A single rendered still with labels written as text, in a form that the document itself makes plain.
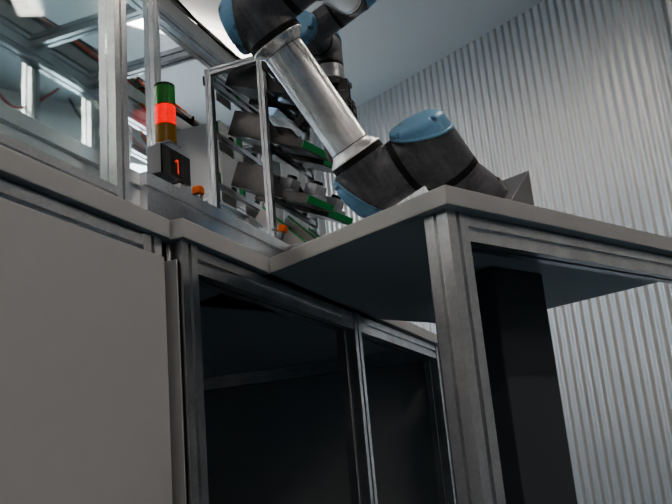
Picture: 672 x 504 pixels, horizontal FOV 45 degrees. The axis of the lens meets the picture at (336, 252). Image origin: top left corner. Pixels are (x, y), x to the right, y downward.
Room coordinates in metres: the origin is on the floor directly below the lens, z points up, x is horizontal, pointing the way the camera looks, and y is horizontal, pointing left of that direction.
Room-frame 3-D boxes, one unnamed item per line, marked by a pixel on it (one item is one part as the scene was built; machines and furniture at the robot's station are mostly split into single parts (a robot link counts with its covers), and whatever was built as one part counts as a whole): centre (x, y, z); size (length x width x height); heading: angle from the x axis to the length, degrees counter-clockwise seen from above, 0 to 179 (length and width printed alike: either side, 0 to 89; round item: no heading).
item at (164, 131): (1.80, 0.38, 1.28); 0.05 x 0.05 x 0.05
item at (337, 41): (1.91, -0.02, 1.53); 0.09 x 0.08 x 0.11; 156
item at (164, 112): (1.80, 0.38, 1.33); 0.05 x 0.05 x 0.05
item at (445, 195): (1.66, -0.26, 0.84); 0.90 x 0.70 x 0.03; 132
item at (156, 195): (1.63, 0.15, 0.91); 0.89 x 0.06 x 0.11; 159
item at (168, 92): (1.80, 0.38, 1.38); 0.05 x 0.05 x 0.05
